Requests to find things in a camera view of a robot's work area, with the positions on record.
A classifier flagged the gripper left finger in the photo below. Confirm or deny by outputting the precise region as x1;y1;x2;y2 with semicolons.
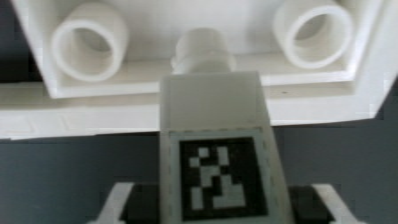
87;182;135;224

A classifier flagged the white square tabletop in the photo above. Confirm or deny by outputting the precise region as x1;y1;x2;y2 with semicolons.
11;0;398;125

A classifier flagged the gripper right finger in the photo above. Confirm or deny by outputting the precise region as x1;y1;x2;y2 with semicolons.
313;184;363;224

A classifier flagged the white obstacle fence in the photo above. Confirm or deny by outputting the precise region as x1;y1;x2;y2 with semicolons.
0;79;395;140

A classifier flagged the white table leg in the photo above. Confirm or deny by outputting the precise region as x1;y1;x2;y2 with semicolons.
160;28;295;224

